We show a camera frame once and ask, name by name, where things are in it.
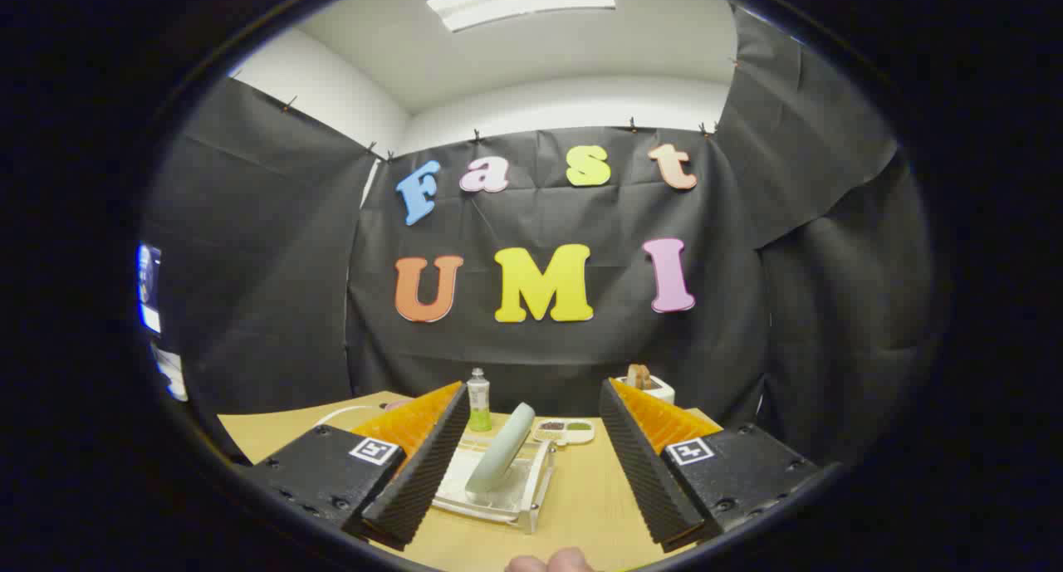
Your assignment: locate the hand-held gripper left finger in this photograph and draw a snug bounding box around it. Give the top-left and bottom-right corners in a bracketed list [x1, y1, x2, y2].
[245, 381, 472, 552]

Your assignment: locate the white divided tray of beans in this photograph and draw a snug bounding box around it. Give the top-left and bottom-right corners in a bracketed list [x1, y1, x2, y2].
[531, 418, 595, 447]

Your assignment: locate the pale green plate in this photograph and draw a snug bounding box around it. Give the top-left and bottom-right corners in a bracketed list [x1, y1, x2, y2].
[465, 403, 536, 496]

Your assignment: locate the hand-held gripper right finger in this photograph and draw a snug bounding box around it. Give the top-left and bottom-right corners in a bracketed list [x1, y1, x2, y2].
[600, 378, 823, 554]

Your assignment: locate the white wire dish rack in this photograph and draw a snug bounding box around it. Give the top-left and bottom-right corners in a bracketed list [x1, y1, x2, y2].
[314, 404, 556, 533]

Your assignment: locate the white side desk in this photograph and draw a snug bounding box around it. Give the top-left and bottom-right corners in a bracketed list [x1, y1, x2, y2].
[152, 344, 189, 403]

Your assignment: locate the green drink bottle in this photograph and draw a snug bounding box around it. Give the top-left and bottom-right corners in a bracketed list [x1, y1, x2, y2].
[467, 368, 492, 433]

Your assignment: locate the white toaster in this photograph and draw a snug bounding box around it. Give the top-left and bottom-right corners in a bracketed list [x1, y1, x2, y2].
[615, 374, 676, 405]

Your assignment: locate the computer monitor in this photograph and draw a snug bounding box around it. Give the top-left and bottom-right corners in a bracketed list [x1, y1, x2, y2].
[137, 242, 163, 334]

